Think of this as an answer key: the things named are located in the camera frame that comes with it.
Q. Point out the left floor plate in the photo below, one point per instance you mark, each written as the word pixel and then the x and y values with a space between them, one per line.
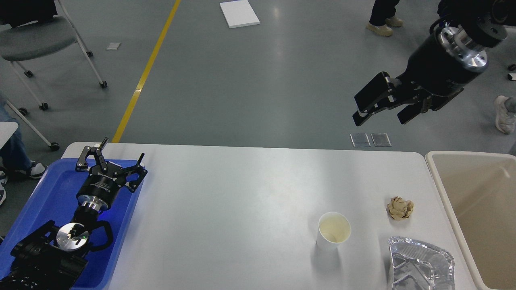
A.
pixel 360 140

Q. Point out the white paper cup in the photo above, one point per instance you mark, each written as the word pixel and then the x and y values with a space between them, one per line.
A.
pixel 333 230

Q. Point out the white board on floor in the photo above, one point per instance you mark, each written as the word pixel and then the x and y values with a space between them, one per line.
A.
pixel 239 13

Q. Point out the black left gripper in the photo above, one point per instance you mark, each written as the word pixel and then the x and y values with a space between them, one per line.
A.
pixel 105 180

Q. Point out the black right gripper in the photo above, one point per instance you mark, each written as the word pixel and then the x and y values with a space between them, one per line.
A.
pixel 438 70

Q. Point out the seated person at left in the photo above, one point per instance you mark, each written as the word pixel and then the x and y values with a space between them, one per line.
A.
pixel 15 158

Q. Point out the grey office chair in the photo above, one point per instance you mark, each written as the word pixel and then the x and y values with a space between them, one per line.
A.
pixel 36 31

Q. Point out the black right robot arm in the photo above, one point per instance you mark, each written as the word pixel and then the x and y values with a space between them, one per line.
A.
pixel 483 21

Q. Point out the aluminium foil tray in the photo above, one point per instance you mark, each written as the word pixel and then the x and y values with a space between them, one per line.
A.
pixel 419 265

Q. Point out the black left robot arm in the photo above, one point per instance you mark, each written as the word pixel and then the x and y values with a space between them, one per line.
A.
pixel 69 234

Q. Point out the small paper on floor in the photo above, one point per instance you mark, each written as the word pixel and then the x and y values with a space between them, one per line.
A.
pixel 113 46

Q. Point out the person in dark trousers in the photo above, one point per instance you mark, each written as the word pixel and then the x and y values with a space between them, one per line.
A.
pixel 383 18

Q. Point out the floor plate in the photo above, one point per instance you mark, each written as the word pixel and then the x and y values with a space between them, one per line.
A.
pixel 381 140
pixel 360 140

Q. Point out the beige plastic bin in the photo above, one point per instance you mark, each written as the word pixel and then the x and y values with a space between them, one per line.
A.
pixel 478 191

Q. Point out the person in grey trousers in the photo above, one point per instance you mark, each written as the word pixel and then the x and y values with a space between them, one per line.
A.
pixel 505 110

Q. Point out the white chair frame left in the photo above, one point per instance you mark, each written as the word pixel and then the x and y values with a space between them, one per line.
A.
pixel 21 115

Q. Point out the right floor plate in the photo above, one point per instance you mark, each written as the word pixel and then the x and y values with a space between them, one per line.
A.
pixel 381 140

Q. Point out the blue plastic tray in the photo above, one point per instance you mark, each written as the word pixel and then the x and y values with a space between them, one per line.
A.
pixel 54 198

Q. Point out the crumpled brown paper ball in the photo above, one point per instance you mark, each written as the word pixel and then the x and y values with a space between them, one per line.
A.
pixel 399 208

